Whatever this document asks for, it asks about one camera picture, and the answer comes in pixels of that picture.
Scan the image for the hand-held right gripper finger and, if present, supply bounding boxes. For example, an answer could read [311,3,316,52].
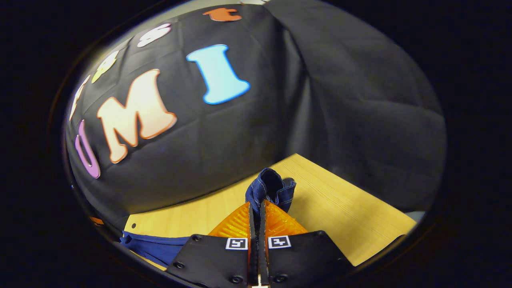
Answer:
[258,200,355,287]
[166,201,258,287]

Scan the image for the blue denim jeans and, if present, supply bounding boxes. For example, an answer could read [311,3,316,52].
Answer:
[119,168,297,268]

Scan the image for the black backdrop cloth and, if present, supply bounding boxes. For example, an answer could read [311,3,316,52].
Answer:
[64,0,447,237]

